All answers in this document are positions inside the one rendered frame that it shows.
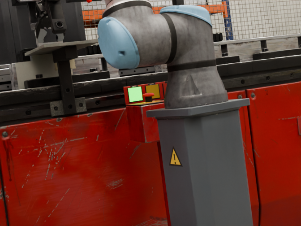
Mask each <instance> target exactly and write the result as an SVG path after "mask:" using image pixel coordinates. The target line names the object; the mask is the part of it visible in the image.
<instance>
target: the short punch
mask: <svg viewBox="0 0 301 226"><path fill-rule="evenodd" d="M35 6H36V2H32V3H27V9H28V16H29V22H30V26H31V30H35V25H36V23H37V22H38V20H37V18H36V16H35Z"/></svg>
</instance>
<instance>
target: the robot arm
mask: <svg viewBox="0 0 301 226"><path fill-rule="evenodd" d="M105 3H106V9H105V10H104V12H103V14H102V19H101V20H100V22H99V24H98V29H97V34H98V36H99V37H98V42H99V47H100V50H101V52H102V55H103V57H104V58H105V60H106V61H107V63H108V64H109V65H111V66H112V67H114V68H116V69H135V68H137V67H145V66H152V65H163V64H167V70H168V81H167V87H166V92H165V98H164V105H165V109H179V108H188V107H195V106H202V105H209V104H217V103H222V102H226V101H228V93H227V90H225V87H224V84H223V82H222V80H221V77H220V75H219V73H218V71H217V66H216V59H215V49H214V42H213V34H212V24H211V19H210V14H209V12H208V11H207V10H206V9H205V8H204V7H201V6H196V5H173V6H167V7H164V8H162V9H161V10H160V13H159V14H154V13H153V9H152V6H151V3H150V2H149V1H147V0H105ZM36 11H37V13H36ZM35 16H36V18H37V20H38V22H37V23H36V25H35V36H36V44H37V47H39V43H43V42H44V37H45V36H46V34H47V31H46V29H45V28H44V27H46V28H47V29H48V28H49V27H51V29H52V32H53V34H56V40H57V42H58V41H63V39H64V36H65V33H66V30H67V25H66V21H65V17H64V12H63V9H62V5H61V1H60V0H41V1H40V2H36V6H35Z"/></svg>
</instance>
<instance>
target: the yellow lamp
mask: <svg viewBox="0 0 301 226"><path fill-rule="evenodd" d="M146 93H154V96H152V99H153V98H160V95H159V86H158V84H156V85H149V86H146Z"/></svg>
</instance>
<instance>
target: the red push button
mask: <svg viewBox="0 0 301 226"><path fill-rule="evenodd" d="M152 96H154V93H146V94H143V95H142V97H145V101H146V102H152Z"/></svg>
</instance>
